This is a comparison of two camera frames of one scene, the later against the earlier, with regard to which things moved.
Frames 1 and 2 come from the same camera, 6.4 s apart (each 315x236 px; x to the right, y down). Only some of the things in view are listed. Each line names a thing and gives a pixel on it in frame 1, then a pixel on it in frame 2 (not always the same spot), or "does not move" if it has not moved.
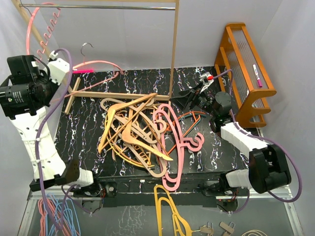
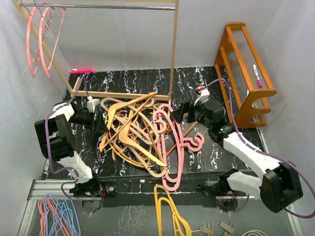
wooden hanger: x=110 y=113 does not move
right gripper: x=183 y=101 to x=190 y=109
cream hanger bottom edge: x=258 y=230 does not move
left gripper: x=55 y=79 to x=102 y=127
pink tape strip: x=82 y=71 does not move
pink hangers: x=116 y=66 to x=50 y=26
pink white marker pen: x=258 y=79 does not move
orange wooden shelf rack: x=243 y=76 does not move
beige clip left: x=208 y=229 does not move
